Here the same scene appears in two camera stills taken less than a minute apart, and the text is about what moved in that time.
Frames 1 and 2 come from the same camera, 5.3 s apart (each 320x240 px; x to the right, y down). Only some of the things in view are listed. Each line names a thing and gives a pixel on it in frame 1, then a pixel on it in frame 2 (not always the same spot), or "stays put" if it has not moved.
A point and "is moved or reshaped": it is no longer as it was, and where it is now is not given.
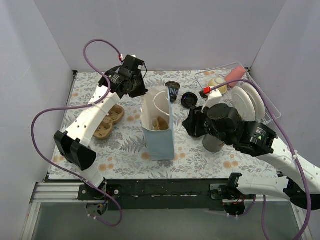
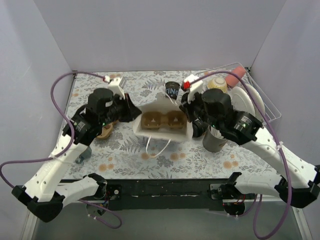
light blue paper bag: x=157 y=122 is moved or reshaped
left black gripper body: x=139 y=88 -> x=125 y=107
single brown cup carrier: x=159 y=123 is moved or reshaped
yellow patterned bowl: x=217 y=81 stays put
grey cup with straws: x=212 y=144 stays put
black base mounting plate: x=172 y=194 stays put
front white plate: x=242 y=101 stays put
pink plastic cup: x=235 y=74 stays put
